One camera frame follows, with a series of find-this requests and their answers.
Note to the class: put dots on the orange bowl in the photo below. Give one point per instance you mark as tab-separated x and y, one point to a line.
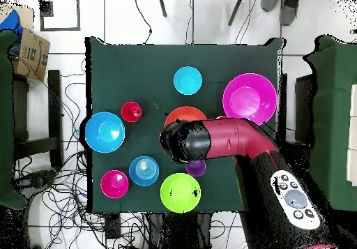
184	115

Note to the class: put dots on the purple cup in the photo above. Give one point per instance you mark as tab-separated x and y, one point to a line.
196	168

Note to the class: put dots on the small blue ridged bowl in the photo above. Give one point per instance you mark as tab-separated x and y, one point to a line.
187	80

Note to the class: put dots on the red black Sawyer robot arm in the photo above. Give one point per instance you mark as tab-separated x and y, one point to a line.
237	140

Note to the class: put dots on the medium blue bowl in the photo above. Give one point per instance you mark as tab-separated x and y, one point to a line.
144	171

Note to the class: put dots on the green bowl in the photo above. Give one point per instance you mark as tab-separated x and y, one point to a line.
178	196

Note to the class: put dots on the large blue bowl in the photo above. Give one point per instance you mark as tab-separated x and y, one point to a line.
105	132

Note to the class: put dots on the large pink bowl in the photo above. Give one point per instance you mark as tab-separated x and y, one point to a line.
249	100

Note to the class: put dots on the dark green tablecloth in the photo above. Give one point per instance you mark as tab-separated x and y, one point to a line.
125	65

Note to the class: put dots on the small red bowl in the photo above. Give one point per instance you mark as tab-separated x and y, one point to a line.
113	184

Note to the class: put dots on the grey chair leg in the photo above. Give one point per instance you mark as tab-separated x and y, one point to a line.
235	11
163	7

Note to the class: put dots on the black metal stand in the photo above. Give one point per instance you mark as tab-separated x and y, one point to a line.
54	106
304	106

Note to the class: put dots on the green cloth covered table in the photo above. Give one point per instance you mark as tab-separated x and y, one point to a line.
332	120
5	120

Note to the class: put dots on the grey shoe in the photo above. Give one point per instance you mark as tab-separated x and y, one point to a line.
269	5
288	11

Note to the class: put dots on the printed cardboard box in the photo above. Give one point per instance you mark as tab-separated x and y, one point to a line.
30	53

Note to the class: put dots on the white box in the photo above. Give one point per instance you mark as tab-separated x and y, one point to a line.
352	120

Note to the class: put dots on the plain cardboard box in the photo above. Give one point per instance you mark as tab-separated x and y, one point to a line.
26	16

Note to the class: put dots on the blue bag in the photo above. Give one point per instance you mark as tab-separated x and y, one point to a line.
11	23

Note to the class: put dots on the black pedestal foot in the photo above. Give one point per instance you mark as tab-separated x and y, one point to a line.
33	180

